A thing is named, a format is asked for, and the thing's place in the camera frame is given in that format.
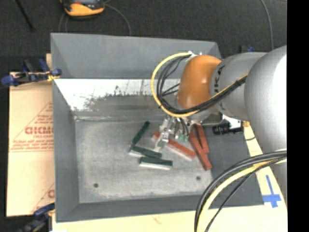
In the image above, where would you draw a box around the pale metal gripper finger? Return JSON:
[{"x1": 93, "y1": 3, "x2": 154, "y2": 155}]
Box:
[
  {"x1": 160, "y1": 132, "x2": 170, "y2": 148},
  {"x1": 154, "y1": 136, "x2": 164, "y2": 153}
]

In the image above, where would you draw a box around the dark green flat block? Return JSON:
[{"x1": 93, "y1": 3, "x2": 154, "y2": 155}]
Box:
[
  {"x1": 139, "y1": 156, "x2": 174, "y2": 171},
  {"x1": 131, "y1": 120, "x2": 151, "y2": 146},
  {"x1": 128, "y1": 145, "x2": 163, "y2": 159}
]

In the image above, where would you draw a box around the red-brown flat block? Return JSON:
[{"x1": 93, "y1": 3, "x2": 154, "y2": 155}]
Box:
[
  {"x1": 153, "y1": 130, "x2": 197, "y2": 161},
  {"x1": 188, "y1": 129, "x2": 213, "y2": 172},
  {"x1": 194, "y1": 124, "x2": 210, "y2": 154}
]

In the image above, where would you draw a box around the grey metal bin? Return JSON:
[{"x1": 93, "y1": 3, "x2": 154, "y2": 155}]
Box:
[{"x1": 50, "y1": 32, "x2": 264, "y2": 222}]

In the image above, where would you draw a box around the brown cardboard board red print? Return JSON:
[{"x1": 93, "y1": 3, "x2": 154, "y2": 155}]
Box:
[{"x1": 6, "y1": 71, "x2": 56, "y2": 218}]

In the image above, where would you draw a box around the black cylinder on white bracket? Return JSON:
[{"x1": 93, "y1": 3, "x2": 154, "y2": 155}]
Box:
[{"x1": 211, "y1": 114, "x2": 251, "y2": 135}]

